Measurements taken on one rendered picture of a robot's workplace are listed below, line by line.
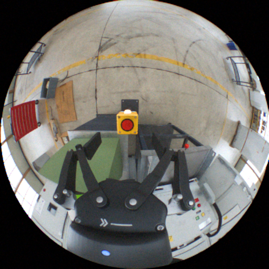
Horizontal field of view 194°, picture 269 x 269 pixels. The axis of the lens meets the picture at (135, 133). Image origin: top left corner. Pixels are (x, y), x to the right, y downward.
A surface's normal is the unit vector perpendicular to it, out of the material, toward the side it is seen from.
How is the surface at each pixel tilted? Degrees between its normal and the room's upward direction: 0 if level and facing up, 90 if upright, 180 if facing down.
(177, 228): 90
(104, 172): 90
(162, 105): 0
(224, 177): 90
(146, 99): 0
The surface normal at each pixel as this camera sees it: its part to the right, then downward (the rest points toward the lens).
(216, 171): -0.93, -0.30
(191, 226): 0.04, -0.92
